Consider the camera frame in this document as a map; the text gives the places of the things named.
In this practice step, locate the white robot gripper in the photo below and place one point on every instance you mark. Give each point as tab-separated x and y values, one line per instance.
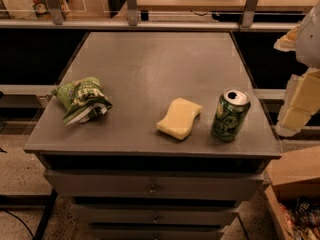
310	39

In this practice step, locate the green soda can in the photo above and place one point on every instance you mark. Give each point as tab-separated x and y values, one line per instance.
231	111

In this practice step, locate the green jalapeno chip bag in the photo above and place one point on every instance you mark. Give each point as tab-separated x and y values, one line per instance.
83	99

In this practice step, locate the colourful snack bag background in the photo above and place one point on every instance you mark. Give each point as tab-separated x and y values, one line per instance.
24	9

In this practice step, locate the cardboard box with snacks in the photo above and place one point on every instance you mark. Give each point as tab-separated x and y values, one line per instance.
296	173

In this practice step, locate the yellow sponge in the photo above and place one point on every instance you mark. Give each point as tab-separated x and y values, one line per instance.
178	121

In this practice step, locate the top grey drawer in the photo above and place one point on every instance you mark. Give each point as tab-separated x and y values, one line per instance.
216	186

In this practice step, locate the grey drawer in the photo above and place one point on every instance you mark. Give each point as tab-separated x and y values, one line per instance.
144	232
157	216
216	186

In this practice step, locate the middle grey drawer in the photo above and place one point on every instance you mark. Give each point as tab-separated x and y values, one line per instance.
157	216

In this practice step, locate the bottom grey drawer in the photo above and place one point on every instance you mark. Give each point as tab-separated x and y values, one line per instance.
144	232

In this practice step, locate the metal railing with brackets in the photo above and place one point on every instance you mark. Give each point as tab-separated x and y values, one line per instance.
207	15

